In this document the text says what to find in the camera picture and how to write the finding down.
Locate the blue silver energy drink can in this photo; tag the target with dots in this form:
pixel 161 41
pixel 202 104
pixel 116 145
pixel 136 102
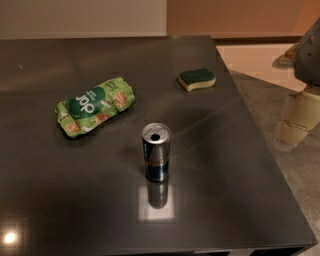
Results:
pixel 156 147

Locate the green rice chip bag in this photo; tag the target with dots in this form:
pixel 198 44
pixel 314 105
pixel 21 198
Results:
pixel 82 114

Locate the green and yellow sponge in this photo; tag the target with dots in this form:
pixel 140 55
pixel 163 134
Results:
pixel 197 79

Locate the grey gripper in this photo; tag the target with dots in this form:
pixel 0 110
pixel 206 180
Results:
pixel 309 60

